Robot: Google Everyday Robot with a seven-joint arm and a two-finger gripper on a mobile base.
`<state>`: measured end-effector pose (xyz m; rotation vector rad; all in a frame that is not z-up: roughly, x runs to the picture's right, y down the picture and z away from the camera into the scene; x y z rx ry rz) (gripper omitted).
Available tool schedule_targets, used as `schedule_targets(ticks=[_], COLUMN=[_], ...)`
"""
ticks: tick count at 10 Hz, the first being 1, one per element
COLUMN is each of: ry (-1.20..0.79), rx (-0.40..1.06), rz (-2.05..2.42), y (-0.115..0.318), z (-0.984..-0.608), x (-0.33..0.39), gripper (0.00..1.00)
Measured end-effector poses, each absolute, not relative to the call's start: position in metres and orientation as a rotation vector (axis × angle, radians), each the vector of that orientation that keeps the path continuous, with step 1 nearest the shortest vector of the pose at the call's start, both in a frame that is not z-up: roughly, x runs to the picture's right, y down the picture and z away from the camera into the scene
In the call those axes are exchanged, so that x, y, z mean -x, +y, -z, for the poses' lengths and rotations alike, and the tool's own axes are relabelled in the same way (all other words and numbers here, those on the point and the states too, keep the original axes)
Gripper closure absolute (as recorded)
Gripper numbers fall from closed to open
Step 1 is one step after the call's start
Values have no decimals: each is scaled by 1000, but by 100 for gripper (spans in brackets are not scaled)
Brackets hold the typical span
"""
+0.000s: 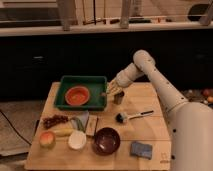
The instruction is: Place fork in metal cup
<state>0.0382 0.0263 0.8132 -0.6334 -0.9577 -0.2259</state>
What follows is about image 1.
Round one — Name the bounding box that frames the grey cloth napkin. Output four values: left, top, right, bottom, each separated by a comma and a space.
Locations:
70, 111, 89, 131

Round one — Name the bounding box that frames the black cable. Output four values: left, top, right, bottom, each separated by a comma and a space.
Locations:
0, 109, 33, 147

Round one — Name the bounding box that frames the toy apple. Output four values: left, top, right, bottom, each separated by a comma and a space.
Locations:
39, 131, 55, 148

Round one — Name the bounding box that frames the black chopstick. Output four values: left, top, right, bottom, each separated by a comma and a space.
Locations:
93, 117, 99, 136

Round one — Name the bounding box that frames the toy grapes bunch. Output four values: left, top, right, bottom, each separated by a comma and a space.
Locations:
43, 115, 68, 129

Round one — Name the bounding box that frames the black dish brush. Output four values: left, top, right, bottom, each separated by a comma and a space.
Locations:
115, 110, 154, 124

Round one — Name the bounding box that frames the orange bowl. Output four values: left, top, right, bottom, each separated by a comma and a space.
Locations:
65, 86, 90, 106

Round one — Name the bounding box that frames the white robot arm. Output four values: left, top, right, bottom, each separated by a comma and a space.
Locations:
107, 50, 213, 171

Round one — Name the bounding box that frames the metal cup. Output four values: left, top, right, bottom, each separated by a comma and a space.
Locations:
114, 92, 125, 105

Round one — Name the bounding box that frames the dark red bowl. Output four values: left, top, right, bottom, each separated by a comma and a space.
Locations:
92, 127, 120, 156

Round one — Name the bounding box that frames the white small bowl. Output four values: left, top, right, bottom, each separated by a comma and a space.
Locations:
68, 130, 86, 150

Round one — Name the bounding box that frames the green plastic tray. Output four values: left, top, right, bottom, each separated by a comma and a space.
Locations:
54, 75, 107, 111

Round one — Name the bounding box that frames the blue sponge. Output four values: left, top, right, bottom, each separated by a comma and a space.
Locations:
130, 141, 153, 160

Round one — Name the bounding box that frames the toy banana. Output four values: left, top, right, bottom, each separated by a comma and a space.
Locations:
53, 128, 73, 137

